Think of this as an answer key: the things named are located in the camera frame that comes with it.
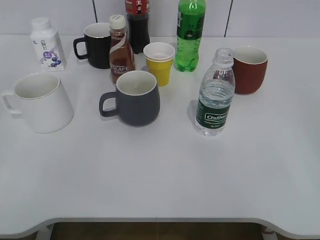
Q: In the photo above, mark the red mug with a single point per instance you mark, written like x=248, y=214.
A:
x=249, y=68

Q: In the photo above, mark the yellow paper cup stack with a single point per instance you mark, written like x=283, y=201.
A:
x=159, y=59

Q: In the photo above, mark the green soda bottle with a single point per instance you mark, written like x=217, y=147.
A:
x=190, y=24

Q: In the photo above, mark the grey mug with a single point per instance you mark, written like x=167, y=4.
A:
x=137, y=99

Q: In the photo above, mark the brown Nescafe coffee bottle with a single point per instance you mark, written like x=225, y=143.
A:
x=121, y=56

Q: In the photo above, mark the white yogurt drink bottle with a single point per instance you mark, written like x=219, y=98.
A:
x=47, y=45

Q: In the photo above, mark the black mug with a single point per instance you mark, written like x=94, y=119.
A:
x=97, y=39

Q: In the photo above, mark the white mug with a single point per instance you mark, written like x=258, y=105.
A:
x=41, y=100

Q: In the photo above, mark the dark cola bottle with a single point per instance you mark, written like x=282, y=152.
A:
x=138, y=17

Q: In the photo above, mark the clear water bottle green label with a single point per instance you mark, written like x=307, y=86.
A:
x=216, y=94

